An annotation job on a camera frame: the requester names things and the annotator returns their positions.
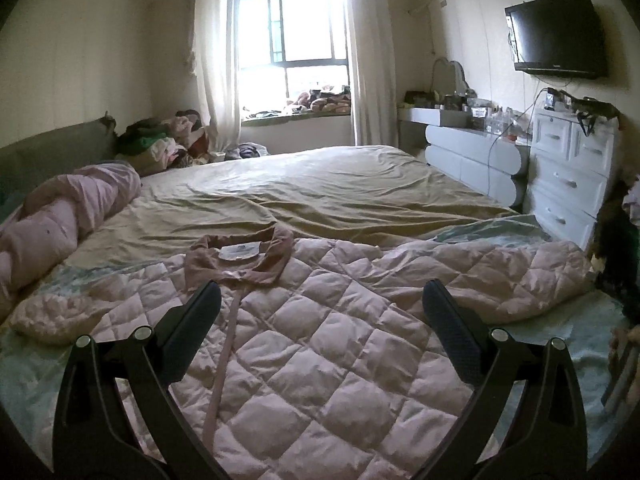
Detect rolled pink duvet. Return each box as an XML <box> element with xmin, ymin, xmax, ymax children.
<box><xmin>1</xmin><ymin>160</ymin><xmax>141</xmax><ymax>318</ymax></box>

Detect right sheer white curtain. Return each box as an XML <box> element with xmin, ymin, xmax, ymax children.
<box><xmin>345</xmin><ymin>0</ymin><xmax>398</xmax><ymax>146</ymax></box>

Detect plush toys on windowsill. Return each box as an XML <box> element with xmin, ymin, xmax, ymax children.
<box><xmin>286</xmin><ymin>86</ymin><xmax>352</xmax><ymax>115</ymax></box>

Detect left sheer white curtain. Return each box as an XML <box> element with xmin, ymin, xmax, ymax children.
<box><xmin>192</xmin><ymin>0</ymin><xmax>241</xmax><ymax>153</ymax></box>

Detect black wall television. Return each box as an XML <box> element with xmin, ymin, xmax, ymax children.
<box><xmin>504</xmin><ymin>0</ymin><xmax>608</xmax><ymax>79</ymax></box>

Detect pile of mixed clothes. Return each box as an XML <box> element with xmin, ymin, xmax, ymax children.
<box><xmin>113</xmin><ymin>110</ymin><xmax>216</xmax><ymax>177</ymax></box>

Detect white cable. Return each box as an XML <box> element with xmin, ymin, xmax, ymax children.
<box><xmin>486</xmin><ymin>86</ymin><xmax>551</xmax><ymax>172</ymax></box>

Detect window with dark frame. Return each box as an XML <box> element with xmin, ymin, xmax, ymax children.
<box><xmin>238</xmin><ymin>0</ymin><xmax>349</xmax><ymax>116</ymax></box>

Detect grey padded headboard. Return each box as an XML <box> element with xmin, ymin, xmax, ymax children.
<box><xmin>1</xmin><ymin>114</ymin><xmax>116</xmax><ymax>219</ymax></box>

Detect pink quilted coat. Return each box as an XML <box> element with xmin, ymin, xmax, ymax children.
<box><xmin>1</xmin><ymin>226</ymin><xmax>590</xmax><ymax>479</ymax></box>

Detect light teal patterned blanket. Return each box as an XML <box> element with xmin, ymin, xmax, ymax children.
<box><xmin>1</xmin><ymin>216</ymin><xmax>624</xmax><ymax>479</ymax></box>

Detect grey vanity table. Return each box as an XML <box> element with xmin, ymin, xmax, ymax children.
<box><xmin>397</xmin><ymin>107</ymin><xmax>471</xmax><ymax>155</ymax></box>

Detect white chest of drawers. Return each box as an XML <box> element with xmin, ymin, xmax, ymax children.
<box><xmin>523</xmin><ymin>108</ymin><xmax>622</xmax><ymax>252</ymax></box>

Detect grey rounded dresser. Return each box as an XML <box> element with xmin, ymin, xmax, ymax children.
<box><xmin>425</xmin><ymin>125</ymin><xmax>529</xmax><ymax>208</ymax></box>

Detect arched vanity mirror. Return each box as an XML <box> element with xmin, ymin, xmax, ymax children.
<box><xmin>431</xmin><ymin>56</ymin><xmax>469</xmax><ymax>96</ymax></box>

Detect tan bed sheet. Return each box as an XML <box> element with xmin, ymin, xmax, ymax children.
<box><xmin>65</xmin><ymin>145</ymin><xmax>513</xmax><ymax>269</ymax></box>

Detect sheer white curtain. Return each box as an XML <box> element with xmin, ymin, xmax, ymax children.
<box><xmin>192</xmin><ymin>0</ymin><xmax>241</xmax><ymax>153</ymax></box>
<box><xmin>345</xmin><ymin>0</ymin><xmax>398</xmax><ymax>146</ymax></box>

